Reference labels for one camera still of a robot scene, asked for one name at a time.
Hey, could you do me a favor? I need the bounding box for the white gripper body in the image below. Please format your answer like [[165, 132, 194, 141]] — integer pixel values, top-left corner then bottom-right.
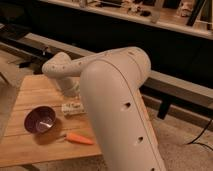
[[57, 77, 79, 97]]

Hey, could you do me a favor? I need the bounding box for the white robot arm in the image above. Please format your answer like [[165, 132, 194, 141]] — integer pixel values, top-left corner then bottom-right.
[[42, 47, 166, 171]]

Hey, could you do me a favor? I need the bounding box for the purple bowl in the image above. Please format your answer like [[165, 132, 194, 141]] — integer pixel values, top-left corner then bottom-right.
[[24, 106, 56, 134]]

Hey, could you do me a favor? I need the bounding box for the wooden table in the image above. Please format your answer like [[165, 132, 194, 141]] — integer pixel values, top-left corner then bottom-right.
[[0, 73, 159, 169]]

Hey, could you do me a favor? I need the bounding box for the orange carrot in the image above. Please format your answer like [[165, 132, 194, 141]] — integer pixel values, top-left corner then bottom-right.
[[62, 132, 94, 145]]

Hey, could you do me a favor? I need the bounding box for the long wooden shelf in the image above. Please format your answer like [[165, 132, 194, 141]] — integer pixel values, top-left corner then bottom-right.
[[39, 0, 213, 40]]

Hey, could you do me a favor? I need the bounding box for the black cable on floor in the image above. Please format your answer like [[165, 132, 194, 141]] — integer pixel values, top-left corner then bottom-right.
[[183, 116, 213, 151]]

